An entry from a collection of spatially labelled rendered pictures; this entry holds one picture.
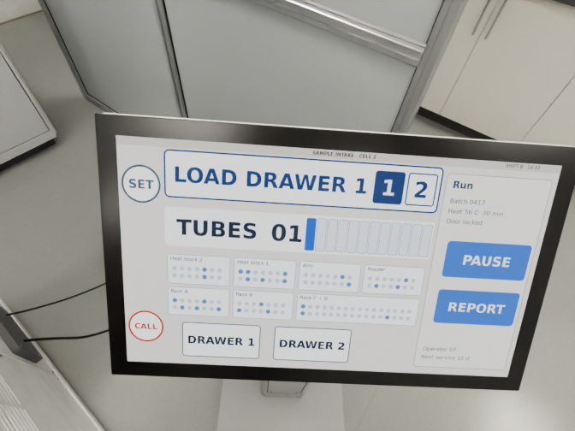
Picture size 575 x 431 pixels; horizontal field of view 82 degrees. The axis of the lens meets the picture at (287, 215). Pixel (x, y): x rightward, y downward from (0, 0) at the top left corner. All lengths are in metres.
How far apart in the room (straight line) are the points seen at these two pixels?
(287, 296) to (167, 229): 0.16
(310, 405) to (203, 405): 0.39
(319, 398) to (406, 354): 0.96
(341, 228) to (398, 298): 0.11
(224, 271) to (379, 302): 0.19
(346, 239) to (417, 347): 0.17
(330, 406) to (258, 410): 0.26
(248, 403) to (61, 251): 1.10
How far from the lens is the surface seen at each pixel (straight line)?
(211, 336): 0.44
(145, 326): 0.45
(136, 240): 0.41
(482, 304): 0.47
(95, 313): 1.67
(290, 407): 1.39
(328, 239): 0.38
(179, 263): 0.40
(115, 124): 0.39
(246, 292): 0.40
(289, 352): 0.44
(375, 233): 0.39
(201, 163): 0.37
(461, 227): 0.42
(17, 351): 1.34
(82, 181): 2.13
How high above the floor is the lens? 1.42
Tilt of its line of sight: 53 degrees down
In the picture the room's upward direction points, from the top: 7 degrees clockwise
